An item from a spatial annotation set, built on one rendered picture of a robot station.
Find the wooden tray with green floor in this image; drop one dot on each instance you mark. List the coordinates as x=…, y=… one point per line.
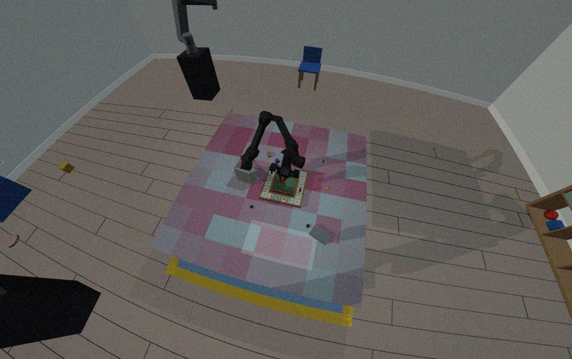
x=288, y=188

